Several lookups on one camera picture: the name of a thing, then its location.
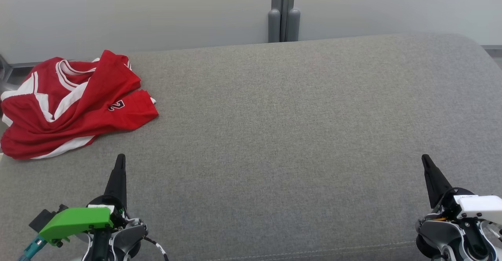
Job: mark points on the grey metal frame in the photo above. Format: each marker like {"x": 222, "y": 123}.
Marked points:
{"x": 4, "y": 70}

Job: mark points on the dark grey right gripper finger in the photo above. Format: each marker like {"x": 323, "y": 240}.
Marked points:
{"x": 434, "y": 182}

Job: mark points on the red shorts with white stripe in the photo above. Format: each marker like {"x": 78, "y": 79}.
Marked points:
{"x": 117, "y": 80}

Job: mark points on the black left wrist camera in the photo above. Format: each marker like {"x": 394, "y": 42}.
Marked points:
{"x": 41, "y": 219}

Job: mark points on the grey partition post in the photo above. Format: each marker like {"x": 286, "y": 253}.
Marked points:
{"x": 283, "y": 21}

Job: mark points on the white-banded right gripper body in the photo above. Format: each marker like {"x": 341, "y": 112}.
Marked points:
{"x": 482, "y": 208}

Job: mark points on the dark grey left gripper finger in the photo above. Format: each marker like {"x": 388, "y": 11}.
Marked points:
{"x": 119, "y": 182}

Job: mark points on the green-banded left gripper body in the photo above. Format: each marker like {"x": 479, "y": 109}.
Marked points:
{"x": 78, "y": 219}

